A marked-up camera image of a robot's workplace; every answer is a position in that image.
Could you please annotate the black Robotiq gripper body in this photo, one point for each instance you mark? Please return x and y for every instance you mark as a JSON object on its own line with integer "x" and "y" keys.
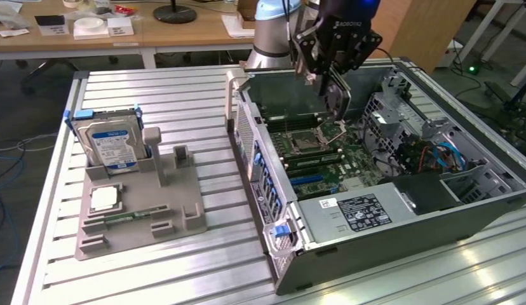
{"x": 341, "y": 35}

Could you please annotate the black graphics card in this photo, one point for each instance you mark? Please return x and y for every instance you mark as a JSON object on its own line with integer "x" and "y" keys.
{"x": 337, "y": 95}

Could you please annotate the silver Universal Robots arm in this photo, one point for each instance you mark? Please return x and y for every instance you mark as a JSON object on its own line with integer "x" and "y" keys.
{"x": 269, "y": 41}

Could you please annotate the wooden cabinet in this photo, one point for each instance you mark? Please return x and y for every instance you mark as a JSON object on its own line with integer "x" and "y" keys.
{"x": 423, "y": 31}

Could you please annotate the white paper stack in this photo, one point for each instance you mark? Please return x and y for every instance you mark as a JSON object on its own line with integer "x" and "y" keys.
{"x": 238, "y": 27}

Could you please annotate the brown cardboard box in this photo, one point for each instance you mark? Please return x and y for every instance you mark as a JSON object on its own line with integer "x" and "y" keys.
{"x": 246, "y": 11}

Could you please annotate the white floor box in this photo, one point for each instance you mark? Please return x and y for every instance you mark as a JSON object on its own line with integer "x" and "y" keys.
{"x": 447, "y": 55}

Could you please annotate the perforated metal drive cage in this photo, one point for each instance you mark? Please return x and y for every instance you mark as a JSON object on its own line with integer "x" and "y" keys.
{"x": 382, "y": 127}

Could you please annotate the metal socket cover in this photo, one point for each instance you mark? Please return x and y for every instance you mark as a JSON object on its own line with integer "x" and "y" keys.
{"x": 337, "y": 131}

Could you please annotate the CPU socket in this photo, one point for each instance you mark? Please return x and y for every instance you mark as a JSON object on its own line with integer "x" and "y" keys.
{"x": 305, "y": 139}

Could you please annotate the wooden desk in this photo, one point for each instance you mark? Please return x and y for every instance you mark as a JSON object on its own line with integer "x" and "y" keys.
{"x": 182, "y": 35}

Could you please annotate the black round lamp base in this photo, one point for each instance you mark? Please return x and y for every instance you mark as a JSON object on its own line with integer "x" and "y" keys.
{"x": 175, "y": 14}

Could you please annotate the installed black RAM stick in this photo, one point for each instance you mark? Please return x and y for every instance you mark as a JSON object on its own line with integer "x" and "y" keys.
{"x": 318, "y": 162}
{"x": 310, "y": 155}

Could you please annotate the green motherboard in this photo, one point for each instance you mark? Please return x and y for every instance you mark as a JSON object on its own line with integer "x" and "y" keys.
{"x": 351, "y": 165}

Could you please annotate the black floor stand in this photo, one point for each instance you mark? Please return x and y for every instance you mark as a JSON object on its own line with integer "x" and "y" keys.
{"x": 513, "y": 105}

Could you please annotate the blue expansion slot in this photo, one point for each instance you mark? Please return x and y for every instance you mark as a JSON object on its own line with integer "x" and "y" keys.
{"x": 307, "y": 180}

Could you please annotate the plain white box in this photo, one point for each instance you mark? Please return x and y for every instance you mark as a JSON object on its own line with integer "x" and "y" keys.
{"x": 119, "y": 27}

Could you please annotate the red packet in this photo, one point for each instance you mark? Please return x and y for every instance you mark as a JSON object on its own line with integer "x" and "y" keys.
{"x": 123, "y": 10}

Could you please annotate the white box with tape roll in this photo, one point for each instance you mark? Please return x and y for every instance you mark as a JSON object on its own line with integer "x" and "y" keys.
{"x": 90, "y": 28}

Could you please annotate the grey power supply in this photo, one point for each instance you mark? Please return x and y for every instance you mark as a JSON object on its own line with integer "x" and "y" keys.
{"x": 322, "y": 222}

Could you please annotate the hard disk with blue rails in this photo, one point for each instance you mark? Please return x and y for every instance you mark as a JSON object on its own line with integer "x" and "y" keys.
{"x": 110, "y": 143}

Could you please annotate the blue case latch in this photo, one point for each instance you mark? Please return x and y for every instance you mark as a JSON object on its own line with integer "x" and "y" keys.
{"x": 281, "y": 230}

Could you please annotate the white box with black top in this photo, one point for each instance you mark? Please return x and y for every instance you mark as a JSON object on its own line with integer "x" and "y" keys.
{"x": 51, "y": 25}

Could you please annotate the dark grey PC case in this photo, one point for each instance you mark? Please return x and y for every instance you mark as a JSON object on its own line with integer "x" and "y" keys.
{"x": 373, "y": 254}

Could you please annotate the silver CPU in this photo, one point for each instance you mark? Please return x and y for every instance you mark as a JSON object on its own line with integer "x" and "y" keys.
{"x": 103, "y": 198}

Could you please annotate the grey parts rack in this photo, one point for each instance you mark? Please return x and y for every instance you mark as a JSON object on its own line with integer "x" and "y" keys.
{"x": 140, "y": 228}

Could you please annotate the green RAM stick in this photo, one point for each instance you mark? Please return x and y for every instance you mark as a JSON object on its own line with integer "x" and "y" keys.
{"x": 119, "y": 217}

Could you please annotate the white paper label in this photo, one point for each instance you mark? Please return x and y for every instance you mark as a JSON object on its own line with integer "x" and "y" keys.
{"x": 12, "y": 32}

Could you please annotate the clear plastic bag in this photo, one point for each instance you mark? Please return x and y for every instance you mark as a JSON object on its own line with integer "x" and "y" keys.
{"x": 8, "y": 14}

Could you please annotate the white table frame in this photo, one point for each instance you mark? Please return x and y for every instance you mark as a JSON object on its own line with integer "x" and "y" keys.
{"x": 501, "y": 4}

